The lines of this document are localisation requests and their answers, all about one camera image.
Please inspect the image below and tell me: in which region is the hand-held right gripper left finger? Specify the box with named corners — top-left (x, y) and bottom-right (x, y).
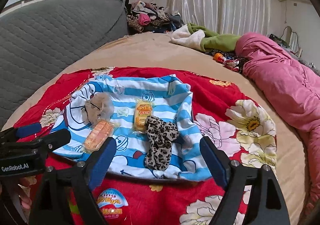
top-left (29, 136), bottom-right (118, 225)

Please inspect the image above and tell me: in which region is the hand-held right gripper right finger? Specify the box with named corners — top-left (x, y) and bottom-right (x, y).
top-left (199, 136), bottom-right (292, 225)

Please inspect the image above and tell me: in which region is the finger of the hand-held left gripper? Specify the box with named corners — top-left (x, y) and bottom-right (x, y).
top-left (31, 129), bottom-right (72, 152)
top-left (0, 123), bottom-right (42, 140)

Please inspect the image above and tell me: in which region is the beige hair scrunchie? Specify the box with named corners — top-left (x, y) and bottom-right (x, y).
top-left (84, 94), bottom-right (114, 125)

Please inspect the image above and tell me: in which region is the yellow rice cracker packet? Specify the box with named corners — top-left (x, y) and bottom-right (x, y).
top-left (131, 99), bottom-right (158, 133)

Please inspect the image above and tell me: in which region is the person's left hand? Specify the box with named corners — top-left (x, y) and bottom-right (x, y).
top-left (0, 176), bottom-right (34, 215)

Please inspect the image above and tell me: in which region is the orange cracker packet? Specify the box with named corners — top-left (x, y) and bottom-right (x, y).
top-left (80, 119), bottom-right (120, 153)

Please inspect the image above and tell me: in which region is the red printed toy egg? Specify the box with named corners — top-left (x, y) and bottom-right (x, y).
top-left (96, 187), bottom-right (129, 225)

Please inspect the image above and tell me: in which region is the leopard print scrunchie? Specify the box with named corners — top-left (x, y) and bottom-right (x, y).
top-left (144, 116), bottom-right (180, 172)

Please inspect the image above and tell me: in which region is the red floral blanket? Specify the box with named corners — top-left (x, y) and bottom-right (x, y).
top-left (14, 66), bottom-right (278, 225)

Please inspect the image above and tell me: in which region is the blue striped cartoon cloth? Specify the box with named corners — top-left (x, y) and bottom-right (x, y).
top-left (50, 74), bottom-right (213, 182)

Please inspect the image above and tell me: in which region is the grey quilted headboard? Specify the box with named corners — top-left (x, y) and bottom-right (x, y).
top-left (0, 0), bottom-right (129, 130)

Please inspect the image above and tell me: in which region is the shiny red blue wrapper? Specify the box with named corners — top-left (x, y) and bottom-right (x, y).
top-left (222, 56), bottom-right (247, 72)

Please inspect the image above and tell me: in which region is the pink quilt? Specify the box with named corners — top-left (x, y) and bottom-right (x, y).
top-left (235, 32), bottom-right (320, 215)

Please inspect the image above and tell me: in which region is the green and white garment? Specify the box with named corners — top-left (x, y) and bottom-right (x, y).
top-left (170, 23), bottom-right (242, 53)

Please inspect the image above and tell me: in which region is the pile of clothes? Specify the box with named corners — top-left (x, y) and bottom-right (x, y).
top-left (121, 0), bottom-right (184, 34)

